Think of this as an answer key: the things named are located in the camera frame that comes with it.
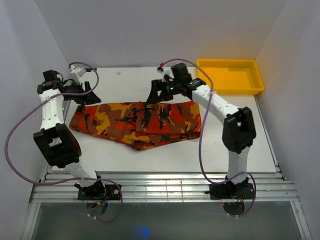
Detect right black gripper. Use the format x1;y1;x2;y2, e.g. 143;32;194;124
146;79;182;106

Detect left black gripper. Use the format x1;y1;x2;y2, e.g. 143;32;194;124
63;81;102;106

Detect orange camouflage trousers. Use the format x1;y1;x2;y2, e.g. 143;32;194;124
69;101;202;151

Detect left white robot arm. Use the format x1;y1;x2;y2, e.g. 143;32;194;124
33;67;106;200

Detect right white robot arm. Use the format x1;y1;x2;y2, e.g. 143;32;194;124
147;63;257;201

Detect dark label sticker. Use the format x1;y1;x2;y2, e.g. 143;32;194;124
85;68;97;73

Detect yellow plastic tray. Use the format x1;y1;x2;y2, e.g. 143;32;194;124
196;59;265;95

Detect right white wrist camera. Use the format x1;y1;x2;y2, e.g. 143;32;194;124
157;62;173;82

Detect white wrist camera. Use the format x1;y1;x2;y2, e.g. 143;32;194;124
68;64;87;85
157;62;173;82

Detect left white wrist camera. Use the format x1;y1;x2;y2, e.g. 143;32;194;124
68;64;87;85

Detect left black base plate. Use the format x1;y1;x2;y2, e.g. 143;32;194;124
76;184;122;201

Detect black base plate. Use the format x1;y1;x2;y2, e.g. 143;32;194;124
76;184;122;201
205;182;255;200

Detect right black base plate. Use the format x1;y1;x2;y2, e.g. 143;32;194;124
205;182;255;200

